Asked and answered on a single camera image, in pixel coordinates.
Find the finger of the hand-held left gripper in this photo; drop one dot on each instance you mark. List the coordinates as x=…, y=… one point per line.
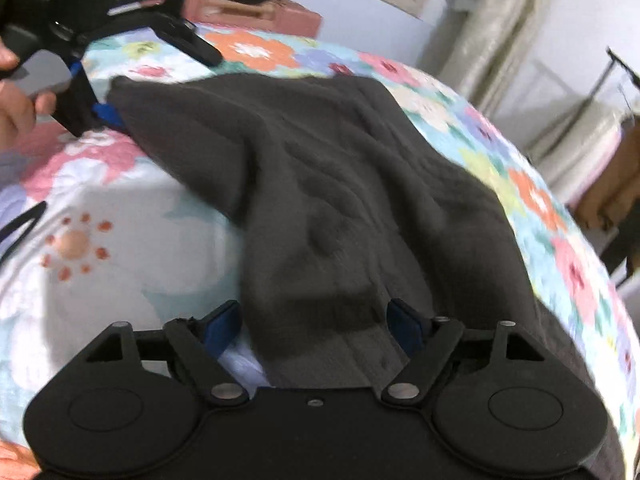
x=190, y=42
x=107, y=114

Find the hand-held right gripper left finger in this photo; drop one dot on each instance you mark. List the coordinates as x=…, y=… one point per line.
x=222, y=325

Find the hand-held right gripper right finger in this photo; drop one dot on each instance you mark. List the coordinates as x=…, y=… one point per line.
x=402, y=327

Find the dark brown knit sweater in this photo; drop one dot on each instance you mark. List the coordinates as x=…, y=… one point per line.
x=350, y=185

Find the person's left hand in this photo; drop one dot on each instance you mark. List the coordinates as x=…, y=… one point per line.
x=15, y=115

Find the pink suitcase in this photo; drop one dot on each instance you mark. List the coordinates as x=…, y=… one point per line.
x=240, y=12

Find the floral bed quilt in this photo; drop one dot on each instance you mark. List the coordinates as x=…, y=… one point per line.
x=125, y=285

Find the brown hanging coat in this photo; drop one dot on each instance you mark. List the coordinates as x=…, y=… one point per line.
x=615, y=185

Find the cream hanging garments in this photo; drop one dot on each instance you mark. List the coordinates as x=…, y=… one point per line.
x=590, y=150

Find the beige curtain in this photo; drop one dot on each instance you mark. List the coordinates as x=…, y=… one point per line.
x=500, y=25

